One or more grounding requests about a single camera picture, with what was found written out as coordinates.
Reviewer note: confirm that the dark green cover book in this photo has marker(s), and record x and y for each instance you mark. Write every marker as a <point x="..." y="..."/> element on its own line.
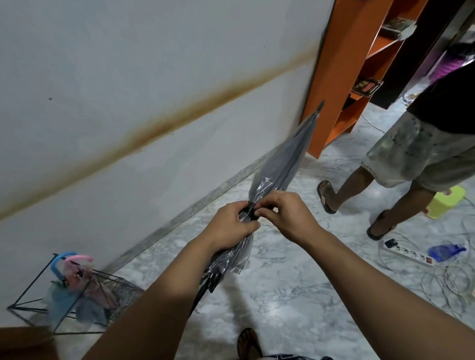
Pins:
<point x="397" y="27"/>

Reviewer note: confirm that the person's left hand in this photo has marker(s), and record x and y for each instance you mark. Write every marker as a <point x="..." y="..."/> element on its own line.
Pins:
<point x="230" y="226"/>

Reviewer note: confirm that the person's black sandal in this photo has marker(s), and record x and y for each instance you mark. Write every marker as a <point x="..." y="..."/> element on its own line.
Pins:
<point x="249" y="345"/>

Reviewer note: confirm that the clear transparent umbrella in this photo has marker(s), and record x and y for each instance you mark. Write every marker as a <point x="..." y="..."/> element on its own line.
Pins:
<point x="285" y="155"/>

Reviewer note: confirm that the person's right hand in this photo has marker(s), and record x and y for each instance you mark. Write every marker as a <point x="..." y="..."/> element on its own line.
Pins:
<point x="293" y="217"/>

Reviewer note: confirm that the pink plastic basket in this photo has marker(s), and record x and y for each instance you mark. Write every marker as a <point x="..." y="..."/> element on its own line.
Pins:
<point x="447" y="66"/>

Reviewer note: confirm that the white power strip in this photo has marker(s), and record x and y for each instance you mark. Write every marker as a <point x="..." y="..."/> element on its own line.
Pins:
<point x="410" y="254"/>

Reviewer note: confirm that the black plug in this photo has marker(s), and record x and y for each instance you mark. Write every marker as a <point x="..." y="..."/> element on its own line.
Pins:
<point x="390" y="243"/>

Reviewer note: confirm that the person's right forearm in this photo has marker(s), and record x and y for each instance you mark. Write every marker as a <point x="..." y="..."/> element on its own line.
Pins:
<point x="389" y="304"/>

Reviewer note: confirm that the black cabinet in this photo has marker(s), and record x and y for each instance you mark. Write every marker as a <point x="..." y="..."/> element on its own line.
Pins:
<point x="415" y="55"/>

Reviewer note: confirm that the orange wooden bookshelf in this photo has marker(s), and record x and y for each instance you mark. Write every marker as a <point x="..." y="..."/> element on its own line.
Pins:
<point x="341" y="74"/>

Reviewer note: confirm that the person's black trousers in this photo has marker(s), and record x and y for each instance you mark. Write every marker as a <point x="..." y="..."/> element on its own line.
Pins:
<point x="297" y="357"/>

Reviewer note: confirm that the person's left forearm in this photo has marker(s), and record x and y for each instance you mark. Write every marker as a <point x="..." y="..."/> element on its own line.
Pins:
<point x="156" y="308"/>

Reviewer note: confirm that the yellow green sheet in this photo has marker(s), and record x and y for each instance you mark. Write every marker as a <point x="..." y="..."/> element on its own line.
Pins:
<point x="445" y="202"/>

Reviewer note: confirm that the dark yellow cover book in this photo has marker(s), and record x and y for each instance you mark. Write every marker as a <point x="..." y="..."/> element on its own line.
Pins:
<point x="365" y="87"/>

